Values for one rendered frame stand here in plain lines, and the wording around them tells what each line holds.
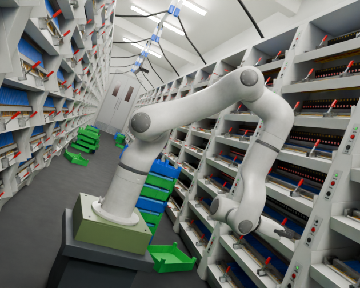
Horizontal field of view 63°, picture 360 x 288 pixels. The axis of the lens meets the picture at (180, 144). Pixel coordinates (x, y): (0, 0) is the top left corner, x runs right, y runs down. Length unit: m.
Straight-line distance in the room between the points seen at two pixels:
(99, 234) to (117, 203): 0.12
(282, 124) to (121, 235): 0.67
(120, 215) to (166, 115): 0.40
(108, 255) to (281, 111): 0.75
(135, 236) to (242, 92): 0.62
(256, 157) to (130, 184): 0.46
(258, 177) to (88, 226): 0.59
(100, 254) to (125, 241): 0.10
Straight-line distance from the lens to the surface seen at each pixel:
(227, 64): 3.27
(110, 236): 1.10
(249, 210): 0.97
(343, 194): 1.26
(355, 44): 1.61
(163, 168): 1.86
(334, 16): 1.93
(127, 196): 1.11
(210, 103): 1.04
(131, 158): 1.09
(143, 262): 1.13
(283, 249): 1.40
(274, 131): 1.02
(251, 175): 1.01
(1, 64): 0.93
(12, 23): 0.94
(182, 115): 1.05
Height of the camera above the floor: 0.72
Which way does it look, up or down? 1 degrees down
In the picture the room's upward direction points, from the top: 23 degrees clockwise
